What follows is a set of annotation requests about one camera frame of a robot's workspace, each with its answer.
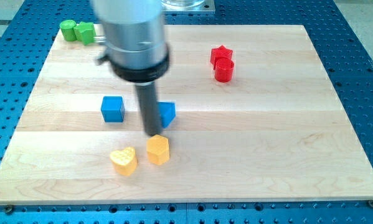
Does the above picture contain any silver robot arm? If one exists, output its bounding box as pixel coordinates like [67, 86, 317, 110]
[91, 0, 170, 83]

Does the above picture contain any light wooden board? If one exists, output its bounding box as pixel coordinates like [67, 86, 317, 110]
[0, 25, 373, 205]

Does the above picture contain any blue triangular block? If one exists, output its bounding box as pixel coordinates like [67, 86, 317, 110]
[158, 102, 176, 128]

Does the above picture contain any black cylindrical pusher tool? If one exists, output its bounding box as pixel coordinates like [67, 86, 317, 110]
[135, 82, 162, 136]

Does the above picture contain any yellow pentagon block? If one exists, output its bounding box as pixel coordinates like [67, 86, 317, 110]
[146, 134, 170, 166]

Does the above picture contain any red cylinder block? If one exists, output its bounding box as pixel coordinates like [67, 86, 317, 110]
[214, 57, 234, 83]

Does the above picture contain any red star block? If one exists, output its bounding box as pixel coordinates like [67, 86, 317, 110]
[210, 45, 233, 70]

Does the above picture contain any blue cube block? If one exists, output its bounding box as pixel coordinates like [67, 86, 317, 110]
[101, 96, 125, 123]

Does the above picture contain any yellow heart block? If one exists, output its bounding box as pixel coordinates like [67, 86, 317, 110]
[110, 147, 138, 176]

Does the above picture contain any green star block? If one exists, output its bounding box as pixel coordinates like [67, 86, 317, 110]
[73, 22, 96, 45]

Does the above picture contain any green cylinder block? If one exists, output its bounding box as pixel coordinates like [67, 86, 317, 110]
[59, 19, 77, 42]

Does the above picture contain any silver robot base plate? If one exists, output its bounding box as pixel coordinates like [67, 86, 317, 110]
[161, 0, 215, 14]

